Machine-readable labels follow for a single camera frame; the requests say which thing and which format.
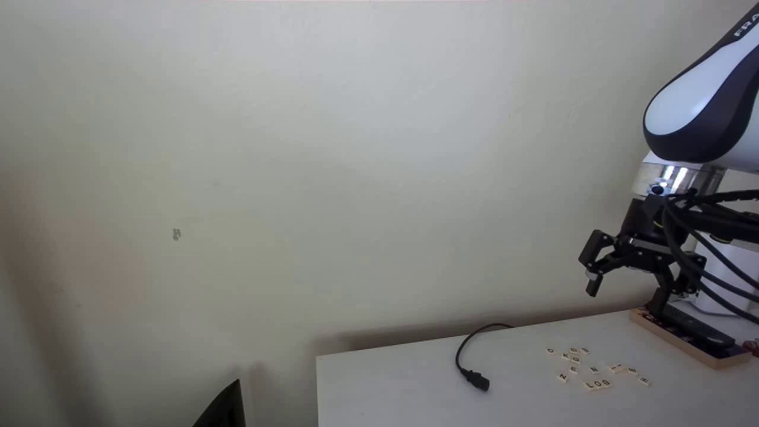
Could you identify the flat rectangular box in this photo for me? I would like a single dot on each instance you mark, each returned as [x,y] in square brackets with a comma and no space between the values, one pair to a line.
[696,350]

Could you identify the cream G letter tile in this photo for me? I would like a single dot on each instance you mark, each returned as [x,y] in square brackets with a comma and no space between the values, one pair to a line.
[592,385]

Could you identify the cream O letter tile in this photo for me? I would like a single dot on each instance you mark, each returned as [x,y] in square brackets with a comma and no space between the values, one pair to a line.
[603,383]

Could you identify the cream N letter tile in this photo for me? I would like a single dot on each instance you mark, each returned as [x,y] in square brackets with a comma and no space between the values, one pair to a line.
[595,367]

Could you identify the black angular object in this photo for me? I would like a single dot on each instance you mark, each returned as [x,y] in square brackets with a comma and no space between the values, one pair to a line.
[227,405]

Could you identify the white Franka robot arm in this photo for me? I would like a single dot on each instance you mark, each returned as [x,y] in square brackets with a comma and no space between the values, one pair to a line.
[704,109]

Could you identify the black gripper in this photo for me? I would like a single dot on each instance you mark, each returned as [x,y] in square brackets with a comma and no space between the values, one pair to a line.
[656,225]

